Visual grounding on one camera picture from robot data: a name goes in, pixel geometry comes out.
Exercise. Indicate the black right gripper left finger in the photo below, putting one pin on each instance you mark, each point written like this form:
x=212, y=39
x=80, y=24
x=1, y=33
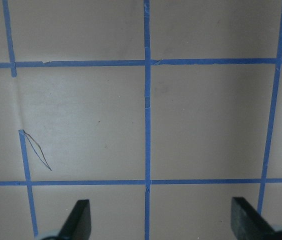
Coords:
x=78, y=224

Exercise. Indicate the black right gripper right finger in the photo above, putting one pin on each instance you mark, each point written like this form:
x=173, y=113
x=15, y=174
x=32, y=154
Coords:
x=246, y=223

